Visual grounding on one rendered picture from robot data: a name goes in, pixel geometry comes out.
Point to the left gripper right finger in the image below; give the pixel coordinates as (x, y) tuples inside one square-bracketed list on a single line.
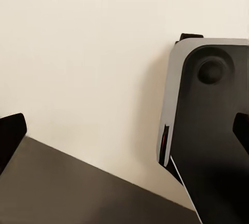
[(241, 129)]

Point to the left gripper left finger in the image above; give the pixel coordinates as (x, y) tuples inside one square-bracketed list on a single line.
[(12, 131)]

